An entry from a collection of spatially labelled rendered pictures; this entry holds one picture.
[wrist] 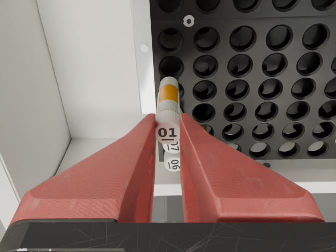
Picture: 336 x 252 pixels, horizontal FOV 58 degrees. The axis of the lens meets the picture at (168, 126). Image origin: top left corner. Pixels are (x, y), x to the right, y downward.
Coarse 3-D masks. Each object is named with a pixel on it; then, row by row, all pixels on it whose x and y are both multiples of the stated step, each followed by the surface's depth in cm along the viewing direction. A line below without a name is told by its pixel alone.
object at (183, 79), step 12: (156, 0) 14; (156, 12) 14; (168, 12) 15; (180, 12) 14; (156, 24) 15; (168, 24) 15; (180, 24) 15; (156, 36) 15; (156, 48) 15; (168, 48) 16; (180, 48) 15; (156, 60) 16; (180, 60) 16; (156, 72) 16; (180, 72) 16; (156, 84) 16; (180, 84) 17; (156, 96) 17; (180, 96) 17; (156, 108) 17
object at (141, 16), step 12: (132, 0) 19; (144, 0) 19; (132, 12) 19; (144, 12) 19; (132, 24) 20; (144, 24) 20; (144, 36) 20; (144, 48) 21; (144, 60) 21; (144, 72) 22; (144, 84) 22; (144, 96) 23; (144, 108) 23
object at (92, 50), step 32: (64, 0) 20; (96, 0) 20; (128, 0) 20; (64, 32) 21; (96, 32) 21; (128, 32) 21; (64, 64) 23; (96, 64) 23; (128, 64) 23; (64, 96) 24; (96, 96) 24; (128, 96) 24; (96, 128) 26; (128, 128) 26; (64, 160) 24; (256, 160) 23; (288, 160) 23; (320, 160) 23; (160, 192) 22; (320, 192) 22
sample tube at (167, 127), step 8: (168, 80) 16; (176, 80) 16; (160, 88) 15; (168, 88) 15; (176, 88) 15; (160, 96) 15; (168, 96) 14; (176, 96) 15; (160, 104) 14; (168, 104) 14; (176, 104) 14; (160, 112) 13; (168, 112) 13; (176, 112) 13; (160, 120) 13; (168, 120) 12; (176, 120) 13; (160, 128) 13; (168, 128) 13; (176, 128) 13; (160, 136) 13; (168, 136) 13; (176, 136) 13
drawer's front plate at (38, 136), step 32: (0, 0) 16; (32, 0) 20; (0, 32) 16; (32, 32) 20; (0, 64) 16; (32, 64) 20; (0, 96) 16; (32, 96) 20; (0, 128) 16; (32, 128) 19; (64, 128) 25; (0, 160) 16; (32, 160) 19; (0, 192) 17
